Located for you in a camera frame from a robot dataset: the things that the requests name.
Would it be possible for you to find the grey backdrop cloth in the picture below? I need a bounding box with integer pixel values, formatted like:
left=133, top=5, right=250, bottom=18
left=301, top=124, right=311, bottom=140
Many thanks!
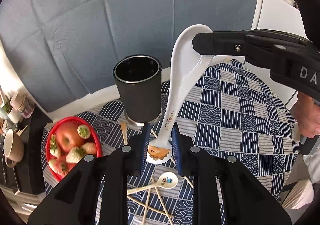
left=1, top=0, right=257, bottom=112

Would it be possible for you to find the glass jar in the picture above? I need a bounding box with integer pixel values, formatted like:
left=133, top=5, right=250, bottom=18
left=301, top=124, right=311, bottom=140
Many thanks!
left=10, top=92, right=34, bottom=119

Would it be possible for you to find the black utensil holder cup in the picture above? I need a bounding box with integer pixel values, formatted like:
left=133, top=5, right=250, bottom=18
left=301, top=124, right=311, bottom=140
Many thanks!
left=113, top=55, right=163, bottom=126

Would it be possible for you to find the white strawberry near rim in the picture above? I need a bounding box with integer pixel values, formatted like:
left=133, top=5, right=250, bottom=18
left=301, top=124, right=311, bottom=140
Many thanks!
left=77, top=125, right=91, bottom=139

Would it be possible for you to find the beige mug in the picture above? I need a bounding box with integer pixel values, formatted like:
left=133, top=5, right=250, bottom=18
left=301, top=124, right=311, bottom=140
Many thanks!
left=3, top=129, right=24, bottom=168

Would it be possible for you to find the red apple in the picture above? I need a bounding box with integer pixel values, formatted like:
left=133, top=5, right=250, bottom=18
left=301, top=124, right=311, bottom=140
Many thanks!
left=56, top=122, right=85, bottom=152

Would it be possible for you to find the wooden chopstick crossing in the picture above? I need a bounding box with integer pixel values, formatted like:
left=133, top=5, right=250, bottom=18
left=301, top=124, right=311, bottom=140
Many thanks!
left=142, top=188, right=151, bottom=225

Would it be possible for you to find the right hand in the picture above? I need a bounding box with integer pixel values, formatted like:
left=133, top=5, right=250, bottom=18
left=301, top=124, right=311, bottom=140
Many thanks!
left=290, top=91, right=320, bottom=138

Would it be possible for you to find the small white cartoon spoon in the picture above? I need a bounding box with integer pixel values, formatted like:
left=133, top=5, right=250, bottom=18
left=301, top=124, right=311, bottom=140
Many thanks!
left=127, top=172, right=178, bottom=195

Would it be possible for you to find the red fruit basket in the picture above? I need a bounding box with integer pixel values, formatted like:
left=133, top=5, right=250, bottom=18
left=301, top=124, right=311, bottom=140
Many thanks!
left=46, top=117, right=103, bottom=181

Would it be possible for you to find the black side shelf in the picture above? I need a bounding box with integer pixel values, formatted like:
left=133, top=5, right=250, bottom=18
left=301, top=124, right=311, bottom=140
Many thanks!
left=1, top=107, right=52, bottom=195

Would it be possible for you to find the large white ceramic spoon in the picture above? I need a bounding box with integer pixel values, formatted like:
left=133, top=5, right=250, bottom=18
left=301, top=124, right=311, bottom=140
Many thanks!
left=146, top=24, right=212, bottom=164

